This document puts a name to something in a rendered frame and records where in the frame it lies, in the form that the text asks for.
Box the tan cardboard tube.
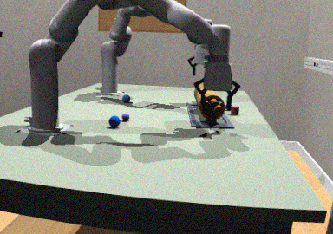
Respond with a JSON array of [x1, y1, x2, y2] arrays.
[[194, 84, 225, 120]]

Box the pink short cylinder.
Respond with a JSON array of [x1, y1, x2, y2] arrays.
[[231, 106, 239, 115]]

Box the brown cylinder with blue band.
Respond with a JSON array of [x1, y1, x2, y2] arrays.
[[208, 98, 224, 114]]

